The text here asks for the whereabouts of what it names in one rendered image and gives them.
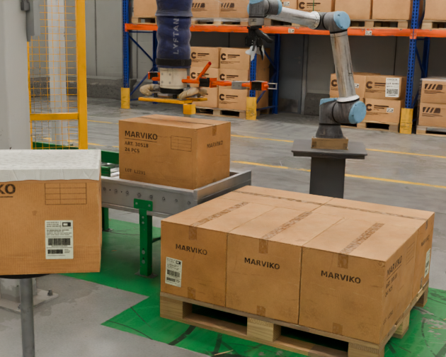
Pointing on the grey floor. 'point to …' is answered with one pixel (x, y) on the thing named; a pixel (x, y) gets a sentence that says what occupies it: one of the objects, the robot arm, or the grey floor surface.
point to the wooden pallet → (179, 305)
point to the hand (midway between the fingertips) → (258, 61)
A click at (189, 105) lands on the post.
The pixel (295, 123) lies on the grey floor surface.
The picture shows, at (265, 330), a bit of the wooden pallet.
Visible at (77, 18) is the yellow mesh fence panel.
